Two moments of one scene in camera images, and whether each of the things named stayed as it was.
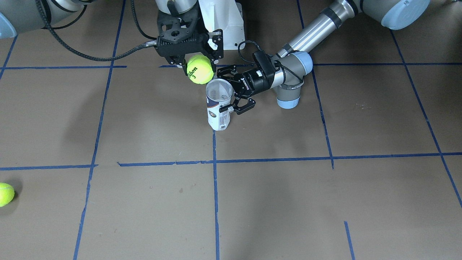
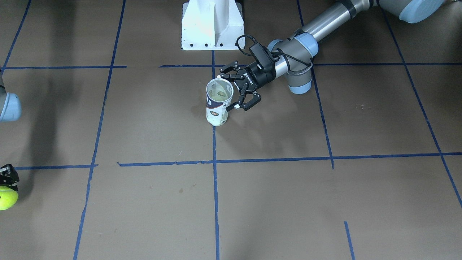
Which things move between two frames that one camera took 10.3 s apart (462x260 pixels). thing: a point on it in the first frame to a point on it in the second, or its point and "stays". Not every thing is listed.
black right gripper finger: [187, 56] to [9, 177]
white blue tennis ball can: [218, 94] stays
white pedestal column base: [227, 15] stays
